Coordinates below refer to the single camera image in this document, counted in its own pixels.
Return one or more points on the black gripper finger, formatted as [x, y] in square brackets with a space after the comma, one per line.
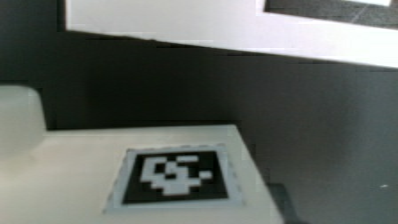
[284, 203]

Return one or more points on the white drawer with tag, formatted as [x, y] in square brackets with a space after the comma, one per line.
[124, 176]

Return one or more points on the white U-shaped fence wall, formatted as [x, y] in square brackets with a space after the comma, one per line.
[229, 25]

